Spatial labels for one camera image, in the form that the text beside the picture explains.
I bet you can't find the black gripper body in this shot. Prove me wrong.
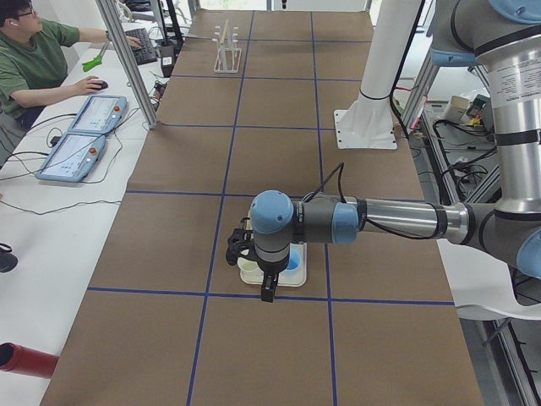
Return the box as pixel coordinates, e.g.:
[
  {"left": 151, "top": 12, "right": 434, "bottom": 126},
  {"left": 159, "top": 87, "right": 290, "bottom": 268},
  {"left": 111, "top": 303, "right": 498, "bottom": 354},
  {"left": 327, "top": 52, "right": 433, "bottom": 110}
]
[{"left": 261, "top": 272, "right": 279, "bottom": 294}]

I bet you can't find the white ikea cup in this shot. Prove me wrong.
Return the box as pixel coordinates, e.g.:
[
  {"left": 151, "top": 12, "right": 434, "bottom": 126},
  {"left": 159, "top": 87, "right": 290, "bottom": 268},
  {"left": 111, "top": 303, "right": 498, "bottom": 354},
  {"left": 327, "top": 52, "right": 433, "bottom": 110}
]
[{"left": 237, "top": 257, "right": 259, "bottom": 273}]

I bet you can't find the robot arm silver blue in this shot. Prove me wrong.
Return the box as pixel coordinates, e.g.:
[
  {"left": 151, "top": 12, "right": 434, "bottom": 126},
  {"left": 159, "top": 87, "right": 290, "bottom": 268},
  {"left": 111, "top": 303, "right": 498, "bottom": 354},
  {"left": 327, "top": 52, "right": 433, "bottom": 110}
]
[{"left": 249, "top": 1, "right": 540, "bottom": 302}]

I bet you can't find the blue cup near tray front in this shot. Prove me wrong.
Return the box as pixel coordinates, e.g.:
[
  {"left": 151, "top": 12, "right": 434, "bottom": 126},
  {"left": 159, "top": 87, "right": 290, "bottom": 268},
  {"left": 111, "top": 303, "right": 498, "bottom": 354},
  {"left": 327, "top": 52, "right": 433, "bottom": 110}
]
[{"left": 286, "top": 250, "right": 303, "bottom": 272}]

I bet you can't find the cream serving tray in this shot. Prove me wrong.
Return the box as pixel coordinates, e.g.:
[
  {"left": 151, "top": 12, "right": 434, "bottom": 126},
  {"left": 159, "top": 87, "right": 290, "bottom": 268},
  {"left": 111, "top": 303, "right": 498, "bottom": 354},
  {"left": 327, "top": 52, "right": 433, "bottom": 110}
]
[{"left": 239, "top": 243, "right": 307, "bottom": 288}]

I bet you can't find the white chair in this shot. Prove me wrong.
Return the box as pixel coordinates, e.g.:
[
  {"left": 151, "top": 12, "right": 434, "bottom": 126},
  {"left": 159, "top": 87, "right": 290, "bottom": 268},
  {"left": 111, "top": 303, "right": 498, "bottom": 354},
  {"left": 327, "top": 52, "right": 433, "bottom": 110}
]
[{"left": 436, "top": 239, "right": 540, "bottom": 321}]

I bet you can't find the lower teach pendant tablet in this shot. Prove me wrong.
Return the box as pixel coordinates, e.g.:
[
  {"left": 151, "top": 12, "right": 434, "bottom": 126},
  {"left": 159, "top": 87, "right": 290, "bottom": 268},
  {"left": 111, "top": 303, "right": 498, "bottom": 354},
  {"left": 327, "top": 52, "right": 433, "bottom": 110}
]
[{"left": 35, "top": 133, "right": 106, "bottom": 183}]

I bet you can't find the teach pendant tablet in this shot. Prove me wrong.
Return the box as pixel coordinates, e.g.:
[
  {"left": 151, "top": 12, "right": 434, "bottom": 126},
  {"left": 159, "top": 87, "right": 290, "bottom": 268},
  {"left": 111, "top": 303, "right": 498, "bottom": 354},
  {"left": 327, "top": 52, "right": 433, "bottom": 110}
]
[
  {"left": 35, "top": 133, "right": 106, "bottom": 183},
  {"left": 69, "top": 95, "right": 128, "bottom": 134}
]

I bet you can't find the upper teach pendant tablet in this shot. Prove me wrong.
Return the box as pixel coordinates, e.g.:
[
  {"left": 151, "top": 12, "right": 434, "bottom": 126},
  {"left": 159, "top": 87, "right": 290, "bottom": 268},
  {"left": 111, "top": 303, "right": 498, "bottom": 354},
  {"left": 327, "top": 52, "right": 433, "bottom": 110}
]
[{"left": 69, "top": 95, "right": 128, "bottom": 134}]

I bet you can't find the black box with label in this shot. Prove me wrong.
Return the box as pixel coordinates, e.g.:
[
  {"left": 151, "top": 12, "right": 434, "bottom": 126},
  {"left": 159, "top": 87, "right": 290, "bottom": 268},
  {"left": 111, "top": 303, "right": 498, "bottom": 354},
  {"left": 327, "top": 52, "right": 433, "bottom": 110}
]
[{"left": 160, "top": 45, "right": 176, "bottom": 78}]

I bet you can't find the black computer mouse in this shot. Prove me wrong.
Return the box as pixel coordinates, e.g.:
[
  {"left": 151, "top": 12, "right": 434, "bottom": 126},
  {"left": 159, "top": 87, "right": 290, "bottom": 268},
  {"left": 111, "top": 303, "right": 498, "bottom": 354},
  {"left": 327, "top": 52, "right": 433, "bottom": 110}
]
[{"left": 89, "top": 80, "right": 108, "bottom": 91}]

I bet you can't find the black keyboard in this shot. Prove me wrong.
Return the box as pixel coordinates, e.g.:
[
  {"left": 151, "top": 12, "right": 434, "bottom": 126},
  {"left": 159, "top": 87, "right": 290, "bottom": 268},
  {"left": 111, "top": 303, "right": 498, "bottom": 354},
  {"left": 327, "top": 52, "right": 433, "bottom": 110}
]
[{"left": 125, "top": 28, "right": 157, "bottom": 65}]

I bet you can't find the black shoe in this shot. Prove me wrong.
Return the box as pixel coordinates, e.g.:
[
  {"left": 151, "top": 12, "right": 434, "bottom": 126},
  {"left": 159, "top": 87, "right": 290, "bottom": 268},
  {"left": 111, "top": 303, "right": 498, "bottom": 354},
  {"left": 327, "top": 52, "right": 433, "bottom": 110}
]
[{"left": 0, "top": 243, "right": 19, "bottom": 273}]

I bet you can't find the red cylinder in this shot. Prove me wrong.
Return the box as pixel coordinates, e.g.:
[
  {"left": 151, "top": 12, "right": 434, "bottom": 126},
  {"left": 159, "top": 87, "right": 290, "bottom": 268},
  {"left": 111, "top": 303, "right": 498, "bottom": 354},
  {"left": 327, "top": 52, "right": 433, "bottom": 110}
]
[{"left": 1, "top": 343, "right": 59, "bottom": 379}]

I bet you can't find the person in green shirt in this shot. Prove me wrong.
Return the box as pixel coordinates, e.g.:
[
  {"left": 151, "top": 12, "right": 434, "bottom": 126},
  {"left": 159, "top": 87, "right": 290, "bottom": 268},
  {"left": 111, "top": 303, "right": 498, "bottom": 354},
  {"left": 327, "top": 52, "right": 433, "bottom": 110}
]
[{"left": 0, "top": 0, "right": 143, "bottom": 166}]

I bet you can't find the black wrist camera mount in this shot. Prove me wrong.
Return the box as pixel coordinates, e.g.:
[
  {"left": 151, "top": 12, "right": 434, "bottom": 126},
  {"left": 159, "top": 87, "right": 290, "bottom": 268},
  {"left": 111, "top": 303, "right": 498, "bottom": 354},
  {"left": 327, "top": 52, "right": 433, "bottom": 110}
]
[{"left": 225, "top": 217, "right": 256, "bottom": 266}]

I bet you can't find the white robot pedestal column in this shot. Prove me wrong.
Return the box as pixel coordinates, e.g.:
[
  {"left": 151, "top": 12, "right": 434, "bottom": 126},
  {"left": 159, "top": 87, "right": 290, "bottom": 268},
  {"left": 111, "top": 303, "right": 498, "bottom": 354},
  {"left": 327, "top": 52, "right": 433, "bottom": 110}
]
[{"left": 334, "top": 0, "right": 424, "bottom": 150}]

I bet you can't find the white wire cup rack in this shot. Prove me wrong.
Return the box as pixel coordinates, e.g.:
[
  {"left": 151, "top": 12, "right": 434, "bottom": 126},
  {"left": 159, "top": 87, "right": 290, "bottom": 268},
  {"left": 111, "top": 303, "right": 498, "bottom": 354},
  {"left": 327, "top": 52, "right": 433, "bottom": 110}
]
[{"left": 212, "top": 19, "right": 242, "bottom": 74}]

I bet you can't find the green handled tool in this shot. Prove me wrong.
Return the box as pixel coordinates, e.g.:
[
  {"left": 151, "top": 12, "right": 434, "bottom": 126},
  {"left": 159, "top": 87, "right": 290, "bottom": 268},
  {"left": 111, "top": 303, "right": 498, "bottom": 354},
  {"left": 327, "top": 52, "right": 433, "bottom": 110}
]
[{"left": 82, "top": 41, "right": 110, "bottom": 72}]

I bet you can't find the aluminium frame post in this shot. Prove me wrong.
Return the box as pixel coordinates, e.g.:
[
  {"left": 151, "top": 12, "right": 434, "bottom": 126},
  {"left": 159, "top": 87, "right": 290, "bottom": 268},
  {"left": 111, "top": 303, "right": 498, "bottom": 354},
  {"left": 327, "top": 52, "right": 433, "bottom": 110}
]
[{"left": 96, "top": 0, "right": 158, "bottom": 129}]

